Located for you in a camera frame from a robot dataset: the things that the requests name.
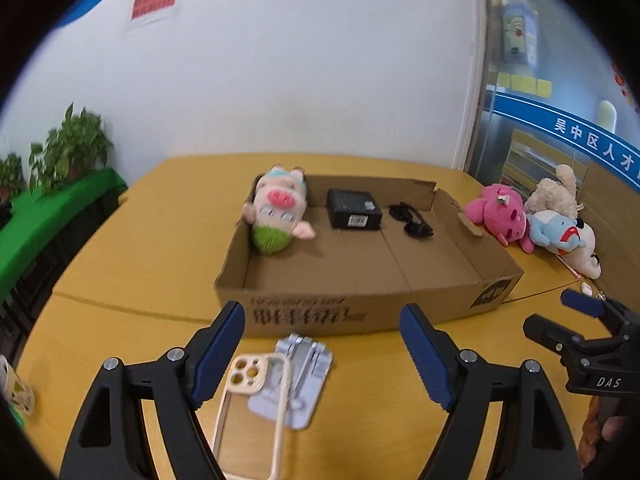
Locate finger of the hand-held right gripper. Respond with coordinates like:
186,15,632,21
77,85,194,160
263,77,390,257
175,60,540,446
522,314,587,361
560,288,640,335

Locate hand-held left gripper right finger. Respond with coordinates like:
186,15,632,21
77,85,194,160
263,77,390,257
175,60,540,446
399,303,585,480

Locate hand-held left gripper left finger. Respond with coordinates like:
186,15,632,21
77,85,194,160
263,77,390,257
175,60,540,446
62,300,246,480

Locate cream phone case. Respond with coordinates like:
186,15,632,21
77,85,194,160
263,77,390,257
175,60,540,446
210,353,292,480

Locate brown cardboard box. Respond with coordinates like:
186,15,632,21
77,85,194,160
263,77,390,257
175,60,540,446
214,174,525,339

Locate silver folding phone stand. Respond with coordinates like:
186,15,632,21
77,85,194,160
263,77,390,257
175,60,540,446
248,332,334,430

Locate wooden desktop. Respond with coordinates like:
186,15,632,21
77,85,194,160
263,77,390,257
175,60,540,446
15,155,640,480

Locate person's right hand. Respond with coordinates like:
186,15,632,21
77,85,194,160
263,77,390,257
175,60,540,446
580,399,631,467

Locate pink pen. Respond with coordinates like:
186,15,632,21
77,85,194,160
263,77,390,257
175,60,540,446
557,255,586,283

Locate white plush dog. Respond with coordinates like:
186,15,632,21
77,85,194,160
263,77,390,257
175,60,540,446
562,217,602,279

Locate blue plush with red collar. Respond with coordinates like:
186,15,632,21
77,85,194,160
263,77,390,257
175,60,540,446
527,210,590,256

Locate cream plush rabbit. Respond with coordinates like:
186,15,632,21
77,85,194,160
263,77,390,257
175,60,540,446
524,164,583,218

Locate pink plush bear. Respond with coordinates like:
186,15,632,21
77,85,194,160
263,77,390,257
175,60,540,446
465,183,535,253

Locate black sunglasses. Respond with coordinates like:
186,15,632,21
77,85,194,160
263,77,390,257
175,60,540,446
389,202,434,239

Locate pig plush with green hat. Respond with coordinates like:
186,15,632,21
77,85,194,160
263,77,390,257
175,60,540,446
242,165,317,255

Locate small black box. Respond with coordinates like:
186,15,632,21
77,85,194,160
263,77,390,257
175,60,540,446
326,188,384,231

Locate blue window banner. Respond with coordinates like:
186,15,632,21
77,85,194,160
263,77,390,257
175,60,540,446
492,87,640,181

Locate white packet with green print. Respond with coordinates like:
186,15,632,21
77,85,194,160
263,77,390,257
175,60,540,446
0,355,36,416

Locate green covered shelf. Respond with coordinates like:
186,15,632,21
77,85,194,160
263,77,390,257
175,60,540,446
0,167,129,306

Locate red window sticker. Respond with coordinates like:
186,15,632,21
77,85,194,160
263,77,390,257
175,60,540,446
612,62,640,111

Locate row of yellow sticky notes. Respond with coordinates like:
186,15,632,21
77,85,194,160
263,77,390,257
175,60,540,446
496,73,552,98

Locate large potted plant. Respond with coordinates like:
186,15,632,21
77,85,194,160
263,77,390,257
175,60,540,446
28,102,115,196

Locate small potted plant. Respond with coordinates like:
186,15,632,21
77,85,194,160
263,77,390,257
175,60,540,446
0,152,26,201

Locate blue cartoon poster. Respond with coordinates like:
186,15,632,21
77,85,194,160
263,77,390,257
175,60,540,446
501,0,538,63

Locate red wall sign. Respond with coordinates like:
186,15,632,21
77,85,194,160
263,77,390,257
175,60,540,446
131,0,180,22

